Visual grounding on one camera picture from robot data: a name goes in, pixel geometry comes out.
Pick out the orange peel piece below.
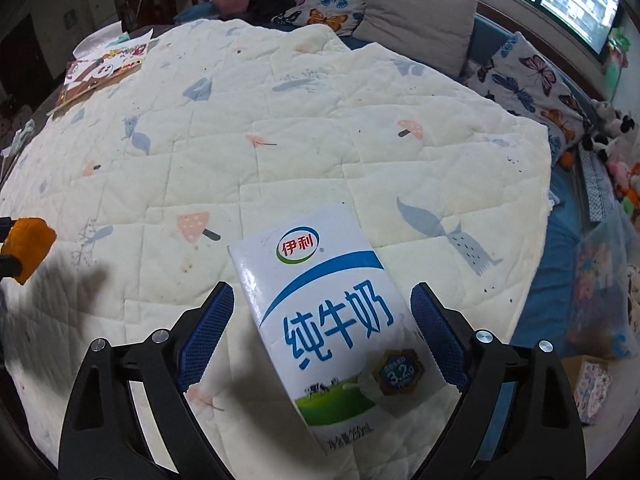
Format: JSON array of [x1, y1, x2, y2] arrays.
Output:
[[1, 217, 56, 285]]

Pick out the white milk carton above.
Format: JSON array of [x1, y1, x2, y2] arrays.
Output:
[[229, 204, 444, 452]]

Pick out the brown cardboard box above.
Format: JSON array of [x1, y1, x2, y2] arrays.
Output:
[[561, 356, 612, 426]]

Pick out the sticker books in box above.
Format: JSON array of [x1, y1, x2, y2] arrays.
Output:
[[574, 361, 612, 426]]

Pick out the clear plastic storage bin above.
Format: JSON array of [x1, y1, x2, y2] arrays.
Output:
[[565, 207, 639, 360]]

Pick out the orange fox plush toy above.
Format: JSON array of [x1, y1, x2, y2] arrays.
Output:
[[622, 162, 640, 221]]

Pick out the white quilted table cover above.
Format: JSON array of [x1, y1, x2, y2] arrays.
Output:
[[1, 20, 551, 458]]

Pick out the pink plush toy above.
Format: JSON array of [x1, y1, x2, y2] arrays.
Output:
[[606, 160, 630, 190]]

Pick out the cow plush toy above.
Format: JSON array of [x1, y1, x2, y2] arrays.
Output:
[[580, 99, 639, 164]]

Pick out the butterfly print pillow right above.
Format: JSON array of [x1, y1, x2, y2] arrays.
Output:
[[465, 32, 591, 164]]

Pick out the grey plain cushion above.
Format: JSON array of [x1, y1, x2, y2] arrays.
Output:
[[354, 0, 477, 78]]

